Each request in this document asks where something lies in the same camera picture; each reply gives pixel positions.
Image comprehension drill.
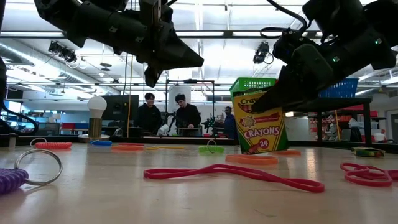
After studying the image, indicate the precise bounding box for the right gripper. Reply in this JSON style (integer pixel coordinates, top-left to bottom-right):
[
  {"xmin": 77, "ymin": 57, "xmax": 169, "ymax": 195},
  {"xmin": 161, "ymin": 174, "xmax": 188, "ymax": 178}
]
[{"xmin": 251, "ymin": 29, "xmax": 343, "ymax": 114}]

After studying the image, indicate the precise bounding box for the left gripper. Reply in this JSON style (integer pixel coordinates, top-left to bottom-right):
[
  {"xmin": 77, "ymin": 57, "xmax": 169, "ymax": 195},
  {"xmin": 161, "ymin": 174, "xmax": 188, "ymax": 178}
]
[{"xmin": 136, "ymin": 0, "xmax": 205, "ymax": 88}]

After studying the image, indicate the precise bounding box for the green plastic basket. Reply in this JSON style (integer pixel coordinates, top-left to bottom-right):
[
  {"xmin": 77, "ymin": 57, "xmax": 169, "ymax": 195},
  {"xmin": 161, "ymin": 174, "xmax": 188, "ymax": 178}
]
[{"xmin": 229, "ymin": 77, "xmax": 278, "ymax": 98}]

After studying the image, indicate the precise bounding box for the large crayon box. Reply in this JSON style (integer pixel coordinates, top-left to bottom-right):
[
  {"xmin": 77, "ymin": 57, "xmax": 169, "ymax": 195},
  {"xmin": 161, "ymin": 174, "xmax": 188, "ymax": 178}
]
[{"xmin": 229, "ymin": 88, "xmax": 290, "ymax": 156}]

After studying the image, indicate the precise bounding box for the blue plastic basket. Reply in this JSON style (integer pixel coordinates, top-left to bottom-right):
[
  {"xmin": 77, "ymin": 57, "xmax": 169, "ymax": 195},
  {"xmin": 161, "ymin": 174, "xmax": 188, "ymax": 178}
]
[{"xmin": 317, "ymin": 78, "xmax": 359, "ymax": 99}]

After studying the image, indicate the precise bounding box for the black mesh metal shelf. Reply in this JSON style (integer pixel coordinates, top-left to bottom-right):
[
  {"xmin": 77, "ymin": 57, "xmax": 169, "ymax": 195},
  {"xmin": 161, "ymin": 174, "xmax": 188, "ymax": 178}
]
[{"xmin": 281, "ymin": 96, "xmax": 373, "ymax": 147}]

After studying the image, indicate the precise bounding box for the orange rubber band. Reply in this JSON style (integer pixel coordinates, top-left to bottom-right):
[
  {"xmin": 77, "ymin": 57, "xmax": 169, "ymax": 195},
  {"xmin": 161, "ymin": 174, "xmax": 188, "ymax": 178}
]
[
  {"xmin": 273, "ymin": 149, "xmax": 302, "ymax": 156},
  {"xmin": 111, "ymin": 144, "xmax": 144, "ymax": 152},
  {"xmin": 225, "ymin": 154, "xmax": 279, "ymax": 166}
]

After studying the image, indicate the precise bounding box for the person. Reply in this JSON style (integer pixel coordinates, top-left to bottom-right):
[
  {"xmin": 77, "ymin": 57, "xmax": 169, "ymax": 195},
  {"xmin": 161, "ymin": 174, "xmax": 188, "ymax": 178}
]
[
  {"xmin": 222, "ymin": 106, "xmax": 239, "ymax": 140},
  {"xmin": 136, "ymin": 92, "xmax": 163, "ymax": 135},
  {"xmin": 174, "ymin": 93, "xmax": 202, "ymax": 137}
]

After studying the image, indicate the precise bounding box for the black overhead beam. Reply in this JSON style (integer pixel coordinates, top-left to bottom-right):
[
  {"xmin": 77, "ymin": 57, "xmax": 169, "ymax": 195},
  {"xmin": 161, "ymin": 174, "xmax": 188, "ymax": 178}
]
[{"xmin": 0, "ymin": 30, "xmax": 398, "ymax": 39}]

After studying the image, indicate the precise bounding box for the shelving with red bins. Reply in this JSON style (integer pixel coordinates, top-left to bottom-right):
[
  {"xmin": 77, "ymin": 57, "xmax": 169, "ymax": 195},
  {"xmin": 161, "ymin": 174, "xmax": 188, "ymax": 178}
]
[{"xmin": 307, "ymin": 104, "xmax": 388, "ymax": 142}]

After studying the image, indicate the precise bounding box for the white cylindrical device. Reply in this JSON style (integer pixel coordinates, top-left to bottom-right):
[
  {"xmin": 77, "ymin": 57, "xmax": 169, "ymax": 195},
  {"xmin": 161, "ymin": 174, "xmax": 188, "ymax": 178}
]
[{"xmin": 156, "ymin": 123, "xmax": 171, "ymax": 137}]

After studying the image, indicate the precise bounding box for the black monitor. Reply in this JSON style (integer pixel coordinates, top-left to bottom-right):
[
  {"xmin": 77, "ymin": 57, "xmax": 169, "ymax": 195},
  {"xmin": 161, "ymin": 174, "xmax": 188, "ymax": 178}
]
[{"xmin": 101, "ymin": 95, "xmax": 140, "ymax": 121}]

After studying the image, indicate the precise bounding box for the yellow rubber band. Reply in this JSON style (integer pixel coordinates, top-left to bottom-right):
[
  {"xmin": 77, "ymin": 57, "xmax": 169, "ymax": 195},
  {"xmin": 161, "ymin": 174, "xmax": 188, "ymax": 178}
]
[{"xmin": 145, "ymin": 145, "xmax": 186, "ymax": 151}]

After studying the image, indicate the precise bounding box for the white bulb on brass base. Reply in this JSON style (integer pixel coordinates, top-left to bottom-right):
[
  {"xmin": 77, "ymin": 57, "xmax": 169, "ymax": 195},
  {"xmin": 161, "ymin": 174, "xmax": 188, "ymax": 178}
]
[{"xmin": 77, "ymin": 95, "xmax": 111, "ymax": 143}]

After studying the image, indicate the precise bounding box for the small yellow crayon box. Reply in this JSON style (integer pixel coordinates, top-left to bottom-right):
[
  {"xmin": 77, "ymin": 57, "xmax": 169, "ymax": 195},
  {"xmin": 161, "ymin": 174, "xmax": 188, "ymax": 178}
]
[{"xmin": 351, "ymin": 146, "xmax": 386, "ymax": 158}]

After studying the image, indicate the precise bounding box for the black gantry frame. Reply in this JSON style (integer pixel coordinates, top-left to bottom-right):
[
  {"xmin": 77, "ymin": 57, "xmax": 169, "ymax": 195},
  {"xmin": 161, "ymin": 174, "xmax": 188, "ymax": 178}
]
[{"xmin": 164, "ymin": 78, "xmax": 216, "ymax": 138}]

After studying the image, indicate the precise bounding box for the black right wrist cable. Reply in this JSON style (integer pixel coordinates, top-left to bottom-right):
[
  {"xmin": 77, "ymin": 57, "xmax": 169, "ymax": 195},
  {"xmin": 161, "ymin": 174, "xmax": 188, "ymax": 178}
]
[{"xmin": 260, "ymin": 0, "xmax": 310, "ymax": 40}]

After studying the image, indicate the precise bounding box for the black aluminium frame rail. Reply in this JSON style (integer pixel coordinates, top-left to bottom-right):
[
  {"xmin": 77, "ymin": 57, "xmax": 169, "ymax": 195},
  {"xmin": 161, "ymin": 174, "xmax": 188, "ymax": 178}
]
[{"xmin": 15, "ymin": 135, "xmax": 239, "ymax": 146}]

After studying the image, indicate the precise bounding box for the green coil keychain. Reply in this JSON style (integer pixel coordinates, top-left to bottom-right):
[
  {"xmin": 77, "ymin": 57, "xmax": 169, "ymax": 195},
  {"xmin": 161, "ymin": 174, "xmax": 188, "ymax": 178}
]
[{"xmin": 197, "ymin": 139, "xmax": 225, "ymax": 154}]

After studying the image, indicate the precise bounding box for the blue coil keychain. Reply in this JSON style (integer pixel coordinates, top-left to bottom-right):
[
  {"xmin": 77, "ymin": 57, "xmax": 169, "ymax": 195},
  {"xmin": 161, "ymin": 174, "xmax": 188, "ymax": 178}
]
[{"xmin": 88, "ymin": 139, "xmax": 113, "ymax": 147}]

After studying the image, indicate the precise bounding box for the silver ventilation duct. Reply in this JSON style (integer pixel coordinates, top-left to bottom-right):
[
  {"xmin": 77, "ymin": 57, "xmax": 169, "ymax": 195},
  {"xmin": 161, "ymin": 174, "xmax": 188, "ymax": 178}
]
[{"xmin": 0, "ymin": 42, "xmax": 121, "ymax": 96}]

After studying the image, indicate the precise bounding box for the orange coil keychain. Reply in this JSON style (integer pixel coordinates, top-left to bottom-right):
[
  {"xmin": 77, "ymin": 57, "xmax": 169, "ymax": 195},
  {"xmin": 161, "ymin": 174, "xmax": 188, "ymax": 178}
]
[{"xmin": 30, "ymin": 137, "xmax": 73, "ymax": 150}]

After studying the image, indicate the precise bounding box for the purple coil keychain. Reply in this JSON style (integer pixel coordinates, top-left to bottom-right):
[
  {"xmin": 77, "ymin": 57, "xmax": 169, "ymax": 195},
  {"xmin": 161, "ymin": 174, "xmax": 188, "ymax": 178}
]
[{"xmin": 0, "ymin": 148, "xmax": 64, "ymax": 195}]

